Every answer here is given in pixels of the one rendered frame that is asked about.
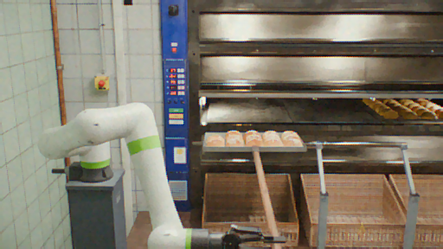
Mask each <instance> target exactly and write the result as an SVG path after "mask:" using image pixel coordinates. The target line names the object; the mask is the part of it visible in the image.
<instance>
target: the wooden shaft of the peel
mask: <svg viewBox="0 0 443 249"><path fill-rule="evenodd" d="M254 163H255V167H256V170H257V177H258V181H259V185H260V194H261V198H262V201H263V206H264V213H265V216H266V223H267V230H268V233H269V234H273V237H279V235H278V232H277V227H276V223H275V220H274V214H273V210H272V207H271V200H270V197H269V194H268V192H267V185H266V180H265V177H264V171H263V168H262V166H261V162H260V154H259V152H258V151H255V152H254ZM271 248H272V249H281V247H280V244H277V243H271Z"/></svg>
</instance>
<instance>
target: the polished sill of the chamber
mask: <svg viewBox="0 0 443 249"><path fill-rule="evenodd" d="M200 130H209V131H443V124H425V123H292V122H201V123H200Z"/></svg>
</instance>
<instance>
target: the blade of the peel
mask: <svg viewBox="0 0 443 249"><path fill-rule="evenodd" d="M245 133H246V132H241V135H242V139H243V144H244V146H226V139H225V136H226V134H227V133H226V132H206V135H205V138H204V142H203V147H202V152H252V146H246V144H245V140H244V134H245ZM213 135H219V136H222V137H223V139H224V143H225V146H206V145H207V143H206V141H207V139H208V138H209V136H213ZM298 138H299V139H300V137H299V136H298ZM300 140H301V139H300ZM281 143H282V140H281ZM301 143H302V146H284V144H283V143H282V144H283V146H258V147H259V151H260V152H307V146H305V143H303V141H302V140H301Z"/></svg>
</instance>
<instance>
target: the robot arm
mask: <svg viewBox="0 0 443 249"><path fill-rule="evenodd" d="M121 138H124V139H125V144H126V146H127V149H128V152H129V154H130V156H131V159H132V163H133V165H134V167H135V170H136V172H137V174H138V179H139V180H140V183H141V185H142V189H143V191H144V195H145V199H146V203H147V206H148V208H149V214H150V217H151V223H152V233H151V234H150V235H149V239H148V243H147V245H148V249H259V248H255V247H245V246H242V245H240V244H242V243H246V242H252V241H257V240H262V241H264V243H277V244H285V243H286V239H285V237H273V234H265V233H262V231H261V229H260V228H257V227H238V226H236V225H235V224H231V226H230V230H229V231H226V232H225V233H222V232H211V233H209V230H208V229H185V228H183V225H182V224H181V221H180V220H179V217H178V214H177V211H176V207H175V205H174V203H173V200H172V196H171V192H170V189H169V183H168V180H167V176H166V174H165V166H164V160H163V155H162V148H161V144H160V141H159V135H158V132H157V127H156V121H155V119H154V116H153V113H152V110H151V109H150V108H149V106H147V105H145V104H142V103H139V102H133V103H130V104H128V105H120V106H118V107H113V108H107V109H86V110H85V111H83V112H80V113H79V114H78V116H76V118H74V119H73V120H72V122H69V123H68V124H65V125H62V126H58V127H54V128H50V129H46V130H45V131H44V132H42V134H41V135H40V136H39V138H38V150H39V151H40V152H41V153H42V155H43V156H45V157H46V158H48V159H62V158H65V157H69V156H78V155H79V159H80V161H79V162H73V163H72V164H71V165H70V166H67V167H66V168H65V169H52V173H53V174H65V176H68V178H69V181H75V180H80V181H81V182H89V183H95V182H96V183H101V182H106V181H108V180H111V179H112V178H113V177H114V173H113V171H112V168H111V166H110V158H111V154H110V143H109V142H110V141H112V140H115V139H121ZM234 233H248V234H249V235H243V236H241V235H237V236H236V235H235V234H234Z"/></svg>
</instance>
